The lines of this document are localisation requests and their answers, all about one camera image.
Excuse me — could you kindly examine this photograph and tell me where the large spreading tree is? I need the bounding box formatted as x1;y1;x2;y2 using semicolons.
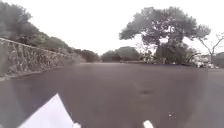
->
119;5;212;66

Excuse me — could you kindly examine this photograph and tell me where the row of trees behind wall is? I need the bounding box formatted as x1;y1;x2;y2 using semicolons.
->
0;0;79;56

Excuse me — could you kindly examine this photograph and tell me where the bare branching tree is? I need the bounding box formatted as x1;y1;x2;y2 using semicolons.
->
198;31;224;64

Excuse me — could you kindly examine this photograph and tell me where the grey asphalt road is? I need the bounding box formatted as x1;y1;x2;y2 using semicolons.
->
0;62;224;128

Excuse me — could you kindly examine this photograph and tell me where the row of dark bushes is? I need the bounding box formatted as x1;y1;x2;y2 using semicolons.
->
79;45;143;64

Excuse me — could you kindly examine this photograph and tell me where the white vehicle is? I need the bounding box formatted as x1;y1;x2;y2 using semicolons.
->
196;58;216;69

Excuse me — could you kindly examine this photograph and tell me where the robot's own part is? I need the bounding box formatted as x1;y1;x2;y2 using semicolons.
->
71;122;81;128
143;120;154;128

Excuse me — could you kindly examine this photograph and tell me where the rough stone wall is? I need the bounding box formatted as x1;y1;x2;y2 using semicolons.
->
0;37;86;78

